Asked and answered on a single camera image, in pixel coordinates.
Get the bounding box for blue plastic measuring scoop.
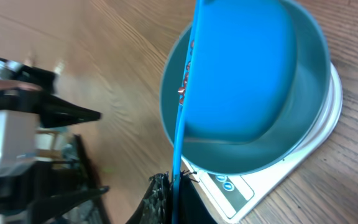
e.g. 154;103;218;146
172;1;297;223

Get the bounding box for white digital kitchen scale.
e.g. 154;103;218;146
182;65;342;223

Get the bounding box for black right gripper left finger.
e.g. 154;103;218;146
126;172;172;224

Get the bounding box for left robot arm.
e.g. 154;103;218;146
0;58;109;223

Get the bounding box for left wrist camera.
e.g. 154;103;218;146
0;110;39;178

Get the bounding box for red beans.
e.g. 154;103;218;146
178;39;195;105

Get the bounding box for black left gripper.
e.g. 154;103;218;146
0;88;109;224

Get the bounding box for teal metal bowl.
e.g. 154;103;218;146
160;1;331;175

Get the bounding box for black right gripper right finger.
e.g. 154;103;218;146
178;170;217;224

